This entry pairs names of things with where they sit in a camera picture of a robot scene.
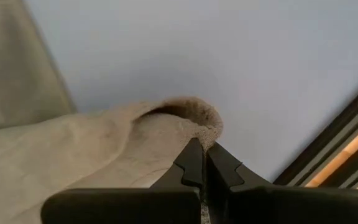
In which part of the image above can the black metal table frame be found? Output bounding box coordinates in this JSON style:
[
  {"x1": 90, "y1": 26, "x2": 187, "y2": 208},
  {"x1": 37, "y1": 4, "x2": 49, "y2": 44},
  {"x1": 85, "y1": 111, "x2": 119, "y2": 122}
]
[{"x1": 273, "y1": 76, "x2": 358, "y2": 189}]

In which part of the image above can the taupe woven towel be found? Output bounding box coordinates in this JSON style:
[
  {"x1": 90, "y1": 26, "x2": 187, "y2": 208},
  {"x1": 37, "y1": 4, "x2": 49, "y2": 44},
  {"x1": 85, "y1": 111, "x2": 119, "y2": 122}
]
[{"x1": 0, "y1": 0, "x2": 224, "y2": 224}]

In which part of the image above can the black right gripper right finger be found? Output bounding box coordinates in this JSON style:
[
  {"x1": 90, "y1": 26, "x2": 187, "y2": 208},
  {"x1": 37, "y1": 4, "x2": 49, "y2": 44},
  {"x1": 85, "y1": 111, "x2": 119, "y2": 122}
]
[{"x1": 205, "y1": 142, "x2": 358, "y2": 224}]

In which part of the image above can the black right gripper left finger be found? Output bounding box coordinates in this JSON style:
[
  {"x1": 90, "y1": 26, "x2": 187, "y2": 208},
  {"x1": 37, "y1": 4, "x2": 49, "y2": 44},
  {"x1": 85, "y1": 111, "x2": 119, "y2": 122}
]
[{"x1": 41, "y1": 138, "x2": 204, "y2": 224}]

